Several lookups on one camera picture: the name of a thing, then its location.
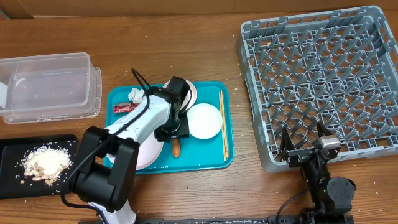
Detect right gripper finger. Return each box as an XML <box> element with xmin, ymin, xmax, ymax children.
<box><xmin>317</xmin><ymin>121</ymin><xmax>333</xmax><ymax>137</ymax></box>
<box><xmin>280</xmin><ymin>126</ymin><xmax>294</xmax><ymax>151</ymax></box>

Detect orange carrot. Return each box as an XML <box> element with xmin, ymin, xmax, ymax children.
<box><xmin>172</xmin><ymin>139</ymin><xmax>181</xmax><ymax>158</ymax></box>

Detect white round bowl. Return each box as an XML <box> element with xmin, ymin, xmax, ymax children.
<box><xmin>187</xmin><ymin>103</ymin><xmax>223</xmax><ymax>139</ymax></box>

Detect large pink plate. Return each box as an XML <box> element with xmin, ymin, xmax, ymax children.
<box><xmin>107</xmin><ymin>132</ymin><xmax>165</xmax><ymax>171</ymax></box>

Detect white tissue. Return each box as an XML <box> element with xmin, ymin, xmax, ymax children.
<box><xmin>128</xmin><ymin>88</ymin><xmax>144</xmax><ymax>103</ymax></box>

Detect red snack wrapper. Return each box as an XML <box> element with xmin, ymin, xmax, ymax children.
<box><xmin>113</xmin><ymin>103</ymin><xmax>139</xmax><ymax>114</ymax></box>

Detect rice and food scraps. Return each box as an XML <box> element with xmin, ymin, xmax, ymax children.
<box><xmin>17</xmin><ymin>143</ymin><xmax>73</xmax><ymax>187</ymax></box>

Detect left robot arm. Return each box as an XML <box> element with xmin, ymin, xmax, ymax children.
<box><xmin>62</xmin><ymin>77</ymin><xmax>190</xmax><ymax>223</ymax></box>

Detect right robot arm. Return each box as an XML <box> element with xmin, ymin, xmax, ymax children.
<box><xmin>268</xmin><ymin>122</ymin><xmax>356</xmax><ymax>224</ymax></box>

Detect grey dishwasher rack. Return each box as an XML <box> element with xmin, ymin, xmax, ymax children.
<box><xmin>236</xmin><ymin>6</ymin><xmax>397</xmax><ymax>172</ymax></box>

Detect black waste tray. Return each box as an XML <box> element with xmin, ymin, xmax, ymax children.
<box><xmin>1</xmin><ymin>134</ymin><xmax>78</xmax><ymax>199</ymax></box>

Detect small pink saucer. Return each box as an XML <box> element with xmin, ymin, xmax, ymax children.
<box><xmin>163</xmin><ymin>76</ymin><xmax>197</xmax><ymax>114</ymax></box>

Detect teal plastic tray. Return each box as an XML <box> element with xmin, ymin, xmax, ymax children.
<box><xmin>104</xmin><ymin>80</ymin><xmax>236</xmax><ymax>175</ymax></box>

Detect wooden chopstick left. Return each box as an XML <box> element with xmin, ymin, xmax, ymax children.
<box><xmin>219</xmin><ymin>90</ymin><xmax>228</xmax><ymax>161</ymax></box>

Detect wooden chopstick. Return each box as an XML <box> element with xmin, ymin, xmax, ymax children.
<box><xmin>223</xmin><ymin>98</ymin><xmax>229</xmax><ymax>159</ymax></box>
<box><xmin>219</xmin><ymin>90</ymin><xmax>228</xmax><ymax>161</ymax></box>

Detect wooden chopstick right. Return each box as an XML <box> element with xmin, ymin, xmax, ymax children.
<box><xmin>223</xmin><ymin>98</ymin><xmax>229</xmax><ymax>159</ymax></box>

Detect clear plastic bin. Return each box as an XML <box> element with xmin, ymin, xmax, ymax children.
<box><xmin>1</xmin><ymin>52</ymin><xmax>102</xmax><ymax>124</ymax></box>

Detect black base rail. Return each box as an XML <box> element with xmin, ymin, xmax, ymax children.
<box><xmin>133</xmin><ymin>216</ymin><xmax>312</xmax><ymax>224</ymax></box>

